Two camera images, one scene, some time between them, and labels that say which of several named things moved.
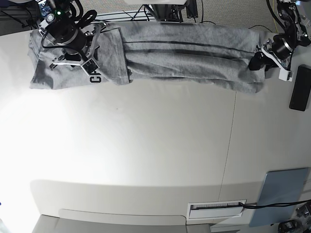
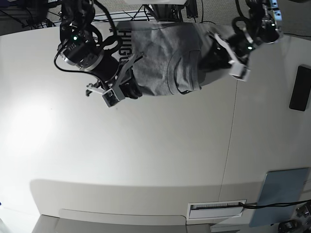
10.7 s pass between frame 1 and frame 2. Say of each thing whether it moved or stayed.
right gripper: moved
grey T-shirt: moved
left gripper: moved
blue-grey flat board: stayed
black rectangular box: stayed
